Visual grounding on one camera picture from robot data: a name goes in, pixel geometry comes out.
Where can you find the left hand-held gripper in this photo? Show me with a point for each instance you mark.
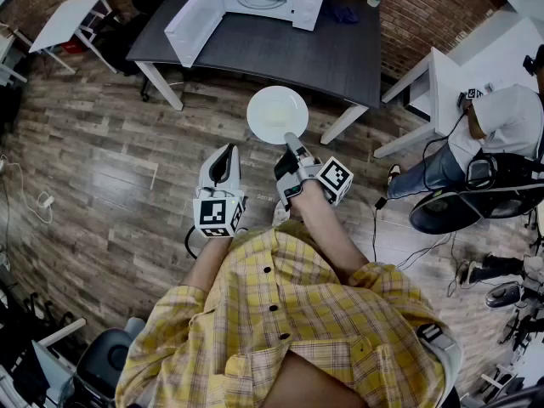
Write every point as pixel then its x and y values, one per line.
pixel 212 213

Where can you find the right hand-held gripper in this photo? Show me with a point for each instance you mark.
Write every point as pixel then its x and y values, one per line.
pixel 336 179

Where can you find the white round plate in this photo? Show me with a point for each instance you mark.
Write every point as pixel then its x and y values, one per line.
pixel 297 99

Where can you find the white microwave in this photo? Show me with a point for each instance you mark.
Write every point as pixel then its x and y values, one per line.
pixel 306 11

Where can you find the person's right forearm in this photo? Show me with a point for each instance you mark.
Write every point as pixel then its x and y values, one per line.
pixel 323 232

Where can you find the person's left forearm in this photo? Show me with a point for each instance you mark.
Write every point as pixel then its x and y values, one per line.
pixel 208 262

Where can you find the person's white shoe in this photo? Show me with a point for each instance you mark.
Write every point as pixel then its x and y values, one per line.
pixel 280 215

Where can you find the dark grey table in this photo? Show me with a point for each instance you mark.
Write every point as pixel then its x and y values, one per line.
pixel 276 53

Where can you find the blue cloth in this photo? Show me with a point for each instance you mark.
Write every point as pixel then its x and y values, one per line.
pixel 340 13

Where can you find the yellow plaid shirt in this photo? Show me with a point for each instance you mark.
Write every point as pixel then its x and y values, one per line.
pixel 297 313

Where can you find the large white desk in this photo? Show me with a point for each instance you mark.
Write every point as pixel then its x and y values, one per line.
pixel 446 83

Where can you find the black swivel chair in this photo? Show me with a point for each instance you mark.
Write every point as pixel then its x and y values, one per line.
pixel 446 211

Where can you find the red stool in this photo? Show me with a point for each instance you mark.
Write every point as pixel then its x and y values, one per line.
pixel 71 47

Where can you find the black backpack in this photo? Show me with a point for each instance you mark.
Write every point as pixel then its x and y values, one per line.
pixel 510 174

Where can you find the grey office chair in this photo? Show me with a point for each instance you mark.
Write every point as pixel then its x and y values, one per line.
pixel 106 359

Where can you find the small white table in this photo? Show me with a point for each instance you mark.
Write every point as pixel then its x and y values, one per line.
pixel 70 15

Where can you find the person's leg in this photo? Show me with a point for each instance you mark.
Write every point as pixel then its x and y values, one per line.
pixel 314 383

